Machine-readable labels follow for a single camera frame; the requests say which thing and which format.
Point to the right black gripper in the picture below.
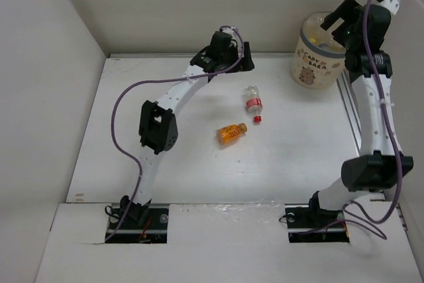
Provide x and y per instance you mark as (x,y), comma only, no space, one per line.
(348,8)

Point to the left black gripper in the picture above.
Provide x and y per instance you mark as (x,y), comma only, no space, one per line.
(246,63)

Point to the large clear plastic bottle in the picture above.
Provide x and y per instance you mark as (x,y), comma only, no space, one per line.
(313,23)

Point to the clear bottle yellow cap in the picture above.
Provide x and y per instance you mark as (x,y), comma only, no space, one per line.
(314,36)

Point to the clear bottle red label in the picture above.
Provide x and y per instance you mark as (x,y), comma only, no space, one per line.
(253,103)

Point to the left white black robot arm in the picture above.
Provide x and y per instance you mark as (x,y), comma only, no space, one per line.
(158,130)

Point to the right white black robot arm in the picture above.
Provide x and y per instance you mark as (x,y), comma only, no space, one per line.
(381,164)

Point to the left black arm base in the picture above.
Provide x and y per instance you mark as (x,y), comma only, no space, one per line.
(153,231)

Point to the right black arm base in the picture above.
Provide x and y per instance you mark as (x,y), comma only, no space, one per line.
(305,226)

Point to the cream capybara bin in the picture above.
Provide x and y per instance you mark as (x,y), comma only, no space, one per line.
(314,67)

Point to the orange bottle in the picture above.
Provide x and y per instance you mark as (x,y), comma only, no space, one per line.
(229,134)

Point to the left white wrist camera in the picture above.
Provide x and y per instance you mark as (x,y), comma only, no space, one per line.
(229,29)

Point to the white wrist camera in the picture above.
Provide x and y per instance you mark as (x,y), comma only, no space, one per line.
(391,5)
(229,29)

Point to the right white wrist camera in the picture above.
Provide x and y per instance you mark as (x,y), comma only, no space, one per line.
(391,5)

